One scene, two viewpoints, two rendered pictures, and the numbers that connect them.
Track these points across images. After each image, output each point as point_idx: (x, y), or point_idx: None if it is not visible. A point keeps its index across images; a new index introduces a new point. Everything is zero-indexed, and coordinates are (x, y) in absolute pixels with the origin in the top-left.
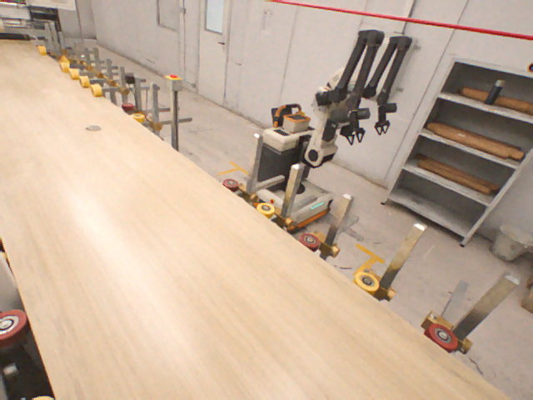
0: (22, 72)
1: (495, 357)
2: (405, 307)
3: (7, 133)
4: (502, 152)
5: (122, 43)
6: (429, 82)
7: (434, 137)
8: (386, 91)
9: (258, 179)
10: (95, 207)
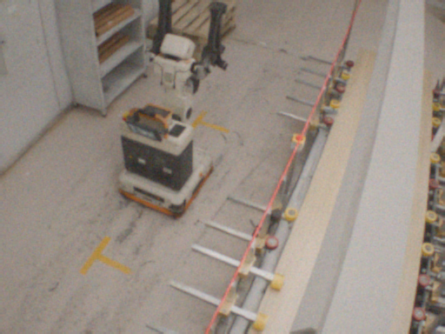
0: None
1: (247, 82)
2: (238, 110)
3: None
4: (131, 11)
5: None
6: (39, 12)
7: (104, 38)
8: (172, 30)
9: (182, 185)
10: None
